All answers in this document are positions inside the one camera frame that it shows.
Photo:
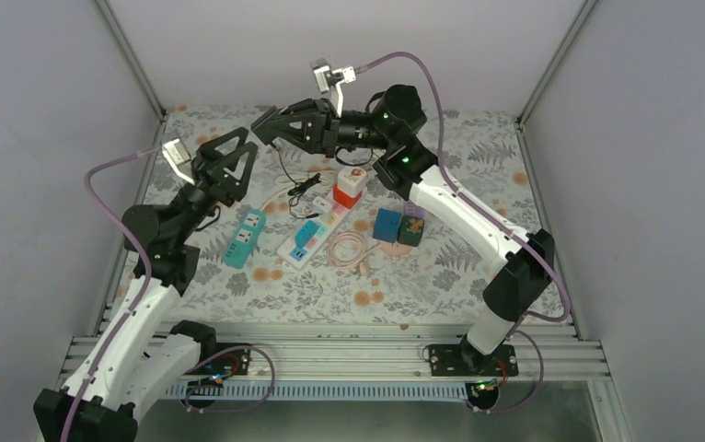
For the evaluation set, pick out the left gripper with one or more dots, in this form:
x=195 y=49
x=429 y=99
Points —
x=231 y=188

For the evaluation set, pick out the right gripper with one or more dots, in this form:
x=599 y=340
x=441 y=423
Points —
x=319 y=125

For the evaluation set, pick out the white tiger cube socket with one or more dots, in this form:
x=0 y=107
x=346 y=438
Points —
x=352 y=180

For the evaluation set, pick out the red cube socket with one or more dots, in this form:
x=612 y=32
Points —
x=344 y=199

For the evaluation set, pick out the white cube plug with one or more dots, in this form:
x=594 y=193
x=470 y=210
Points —
x=322 y=206

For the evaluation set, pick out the cyan cube socket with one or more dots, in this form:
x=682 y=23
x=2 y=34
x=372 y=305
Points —
x=305 y=234

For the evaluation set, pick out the white multicolour power strip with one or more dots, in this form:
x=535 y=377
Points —
x=299 y=258

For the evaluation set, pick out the blue cube socket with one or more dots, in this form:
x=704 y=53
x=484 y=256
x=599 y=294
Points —
x=386 y=226

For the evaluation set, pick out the purple power strip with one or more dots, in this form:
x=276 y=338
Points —
x=413 y=210

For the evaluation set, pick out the dark green cube socket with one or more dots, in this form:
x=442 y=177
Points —
x=411 y=230

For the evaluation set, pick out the pink round socket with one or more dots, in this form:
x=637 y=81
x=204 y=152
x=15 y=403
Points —
x=395 y=249

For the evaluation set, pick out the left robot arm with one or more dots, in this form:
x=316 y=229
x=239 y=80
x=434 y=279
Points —
x=116 y=385

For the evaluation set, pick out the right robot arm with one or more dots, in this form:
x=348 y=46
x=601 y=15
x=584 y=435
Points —
x=520 y=259

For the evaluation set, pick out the teal power strip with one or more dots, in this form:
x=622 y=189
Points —
x=245 y=239

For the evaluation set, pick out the floral table mat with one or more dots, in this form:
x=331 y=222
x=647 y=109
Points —
x=439 y=282

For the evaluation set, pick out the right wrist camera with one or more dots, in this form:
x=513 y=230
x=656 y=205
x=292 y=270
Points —
x=330 y=81

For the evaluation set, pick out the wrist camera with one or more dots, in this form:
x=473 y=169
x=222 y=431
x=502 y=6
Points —
x=178 y=157
x=330 y=81

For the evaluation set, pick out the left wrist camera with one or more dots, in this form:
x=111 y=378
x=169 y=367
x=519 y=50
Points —
x=178 y=157

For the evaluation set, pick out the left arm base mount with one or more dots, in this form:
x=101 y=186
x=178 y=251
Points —
x=215 y=369

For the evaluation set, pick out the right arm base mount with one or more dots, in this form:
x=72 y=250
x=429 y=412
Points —
x=491 y=372

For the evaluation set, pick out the aluminium rail frame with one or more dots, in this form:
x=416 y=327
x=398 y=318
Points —
x=381 y=362

